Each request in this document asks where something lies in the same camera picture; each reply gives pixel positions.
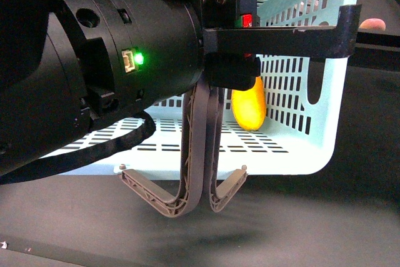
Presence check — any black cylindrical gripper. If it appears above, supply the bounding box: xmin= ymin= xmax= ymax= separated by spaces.
xmin=1 ymin=0 xmax=259 ymax=176

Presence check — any yellow mango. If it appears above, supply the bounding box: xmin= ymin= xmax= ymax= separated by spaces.
xmin=231 ymin=76 xmax=267 ymax=131

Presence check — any light blue plastic basket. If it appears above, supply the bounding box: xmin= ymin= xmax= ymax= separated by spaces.
xmin=40 ymin=0 xmax=363 ymax=181

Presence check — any peach at right edge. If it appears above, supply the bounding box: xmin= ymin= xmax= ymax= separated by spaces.
xmin=359 ymin=18 xmax=386 ymax=31

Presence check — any black braided cable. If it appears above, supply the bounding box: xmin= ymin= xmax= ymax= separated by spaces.
xmin=0 ymin=110 xmax=157 ymax=186

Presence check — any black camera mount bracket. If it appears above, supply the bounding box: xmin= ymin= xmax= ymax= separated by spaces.
xmin=203 ymin=4 xmax=361 ymax=59

